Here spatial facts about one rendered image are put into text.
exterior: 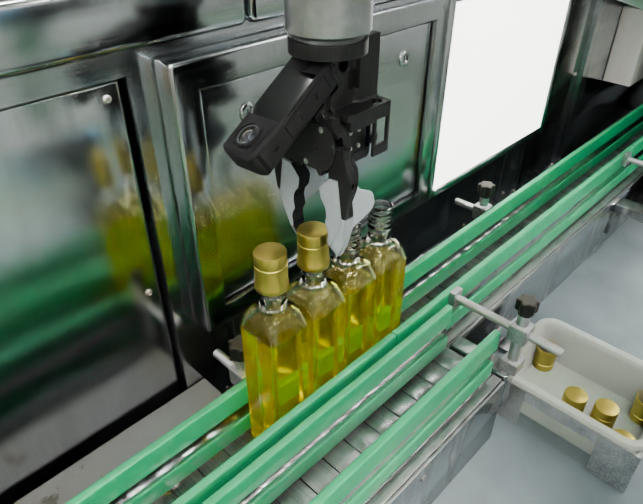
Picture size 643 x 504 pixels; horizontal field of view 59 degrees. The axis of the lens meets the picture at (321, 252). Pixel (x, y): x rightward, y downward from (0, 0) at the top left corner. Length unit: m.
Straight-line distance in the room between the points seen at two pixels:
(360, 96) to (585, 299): 0.82
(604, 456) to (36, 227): 0.77
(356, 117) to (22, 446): 0.51
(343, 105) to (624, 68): 1.21
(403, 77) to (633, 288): 0.71
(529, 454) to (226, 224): 0.56
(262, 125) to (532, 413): 0.63
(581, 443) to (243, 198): 0.59
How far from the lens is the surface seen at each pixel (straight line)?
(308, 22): 0.50
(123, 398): 0.79
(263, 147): 0.48
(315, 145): 0.53
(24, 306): 0.65
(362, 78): 0.55
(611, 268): 1.38
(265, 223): 0.74
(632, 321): 1.25
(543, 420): 0.95
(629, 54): 1.67
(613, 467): 0.94
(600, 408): 0.96
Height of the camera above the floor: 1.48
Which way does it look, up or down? 35 degrees down
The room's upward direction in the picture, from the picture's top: straight up
